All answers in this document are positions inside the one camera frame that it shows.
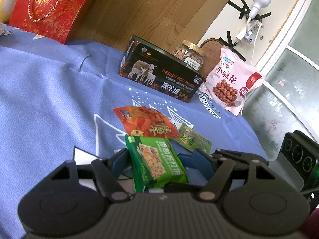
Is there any orange snack packet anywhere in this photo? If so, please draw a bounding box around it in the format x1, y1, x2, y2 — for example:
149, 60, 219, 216
114, 106, 179, 139

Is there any blue tablecloth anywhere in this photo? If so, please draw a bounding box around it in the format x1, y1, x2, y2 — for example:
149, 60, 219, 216
1, 27, 266, 238

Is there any red gift bag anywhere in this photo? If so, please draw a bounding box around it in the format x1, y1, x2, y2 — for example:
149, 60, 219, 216
9, 0, 93, 44

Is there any light green snack packet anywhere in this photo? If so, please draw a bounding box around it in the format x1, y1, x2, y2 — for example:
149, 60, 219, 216
173, 123, 213, 154

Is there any green cracker packet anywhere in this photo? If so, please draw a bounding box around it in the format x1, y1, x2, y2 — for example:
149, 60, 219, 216
125, 135, 189, 193

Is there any white power strip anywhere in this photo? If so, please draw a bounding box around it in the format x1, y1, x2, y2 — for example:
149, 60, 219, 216
236, 20, 263, 44

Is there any pink white fried-snack bag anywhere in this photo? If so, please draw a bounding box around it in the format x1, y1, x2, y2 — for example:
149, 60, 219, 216
199, 46, 264, 116

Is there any glass door white frame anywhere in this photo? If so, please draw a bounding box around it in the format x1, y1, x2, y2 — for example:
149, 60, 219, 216
243, 0, 318, 161

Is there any brown chair back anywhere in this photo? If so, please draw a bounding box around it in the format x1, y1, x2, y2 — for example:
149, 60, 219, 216
198, 38, 223, 78

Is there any large cardboard sheet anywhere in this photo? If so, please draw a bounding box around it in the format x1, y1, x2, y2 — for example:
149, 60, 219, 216
75, 0, 228, 52

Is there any black cardboard box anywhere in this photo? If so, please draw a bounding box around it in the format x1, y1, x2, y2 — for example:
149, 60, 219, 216
119, 35, 204, 103

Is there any nut jar gold lid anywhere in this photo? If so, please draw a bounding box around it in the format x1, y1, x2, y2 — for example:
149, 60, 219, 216
172, 40, 204, 71

